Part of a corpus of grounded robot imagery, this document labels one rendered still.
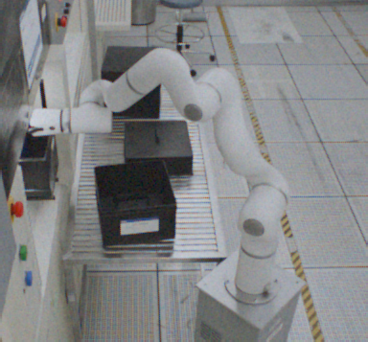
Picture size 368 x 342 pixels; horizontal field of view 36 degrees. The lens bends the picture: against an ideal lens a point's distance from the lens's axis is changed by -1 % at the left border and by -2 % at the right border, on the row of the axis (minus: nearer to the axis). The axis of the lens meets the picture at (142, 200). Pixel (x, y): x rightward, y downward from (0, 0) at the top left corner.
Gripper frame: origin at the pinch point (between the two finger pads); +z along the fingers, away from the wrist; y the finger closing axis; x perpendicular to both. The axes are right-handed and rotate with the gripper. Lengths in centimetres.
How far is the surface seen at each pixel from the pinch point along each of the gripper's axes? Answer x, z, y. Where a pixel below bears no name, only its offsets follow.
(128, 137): -39, -36, 48
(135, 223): -39, -39, -8
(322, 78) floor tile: -124, -193, 265
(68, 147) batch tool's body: -20.3, -14.1, 14.4
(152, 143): -39, -46, 43
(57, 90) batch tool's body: 3.6, -12.2, 14.2
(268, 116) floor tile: -124, -137, 204
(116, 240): -46, -32, -9
